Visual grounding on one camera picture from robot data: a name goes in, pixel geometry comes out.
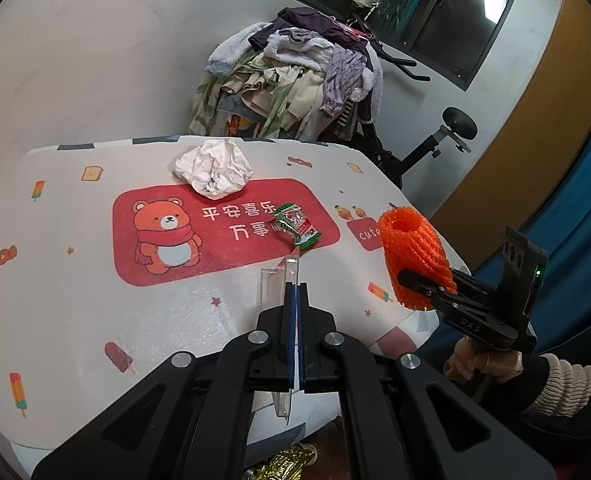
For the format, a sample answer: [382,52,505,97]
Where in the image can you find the green and red candy wrapper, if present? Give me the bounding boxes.
[272,202,322,250]

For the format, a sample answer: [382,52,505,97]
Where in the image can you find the printed bear tablecloth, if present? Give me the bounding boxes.
[0,135,471,461]

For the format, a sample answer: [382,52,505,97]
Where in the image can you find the person's right hand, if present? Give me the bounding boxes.
[444,337,523,386]

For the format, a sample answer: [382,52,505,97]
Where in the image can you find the gold foil wrapper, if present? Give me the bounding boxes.
[248,447,319,480]

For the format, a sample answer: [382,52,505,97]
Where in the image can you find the clear plastic packaging piece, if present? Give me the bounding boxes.
[260,252,303,423]

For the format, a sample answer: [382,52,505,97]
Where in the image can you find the person's right forearm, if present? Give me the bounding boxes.
[518,352,591,441]

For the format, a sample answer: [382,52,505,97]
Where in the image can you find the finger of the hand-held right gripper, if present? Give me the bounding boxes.
[398,269,453,311]
[446,266,497,295]

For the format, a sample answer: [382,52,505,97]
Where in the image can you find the blue curtain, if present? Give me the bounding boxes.
[468,105,591,356]

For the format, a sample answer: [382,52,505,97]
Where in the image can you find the orange foam net sleeve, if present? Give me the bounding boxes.
[378,204,459,311]

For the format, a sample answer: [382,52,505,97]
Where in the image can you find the dark framed window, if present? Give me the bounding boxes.
[276,0,526,92]

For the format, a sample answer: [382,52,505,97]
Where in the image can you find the crumpled white paper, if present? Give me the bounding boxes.
[174,139,254,198]

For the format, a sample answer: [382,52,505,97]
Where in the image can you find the black exercise bike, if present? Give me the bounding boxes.
[348,0,479,191]

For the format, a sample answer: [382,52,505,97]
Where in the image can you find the pile of clothes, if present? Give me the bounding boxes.
[188,7,386,143]

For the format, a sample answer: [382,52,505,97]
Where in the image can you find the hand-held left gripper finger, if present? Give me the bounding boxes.
[30,282,296,480]
[295,282,559,480]

